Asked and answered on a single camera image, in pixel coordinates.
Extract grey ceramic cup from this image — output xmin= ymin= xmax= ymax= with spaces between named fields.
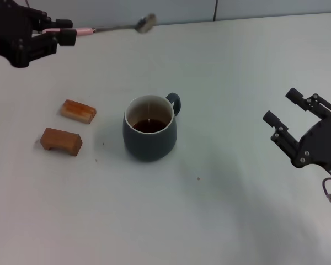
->
xmin=122 ymin=92 xmax=182 ymax=162

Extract brown wooden block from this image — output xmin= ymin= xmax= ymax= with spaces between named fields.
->
xmin=39 ymin=127 xmax=83 ymax=157

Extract pink handled metal spoon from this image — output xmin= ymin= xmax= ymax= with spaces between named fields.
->
xmin=42 ymin=13 xmax=157 ymax=35

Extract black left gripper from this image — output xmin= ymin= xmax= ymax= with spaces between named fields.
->
xmin=0 ymin=0 xmax=77 ymax=68

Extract dark coffee liquid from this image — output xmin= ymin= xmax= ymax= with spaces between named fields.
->
xmin=132 ymin=118 xmax=169 ymax=133

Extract light wooden block orange stain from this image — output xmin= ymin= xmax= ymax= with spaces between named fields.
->
xmin=60 ymin=99 xmax=97 ymax=125

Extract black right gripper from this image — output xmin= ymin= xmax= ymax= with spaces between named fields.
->
xmin=262 ymin=88 xmax=331 ymax=179

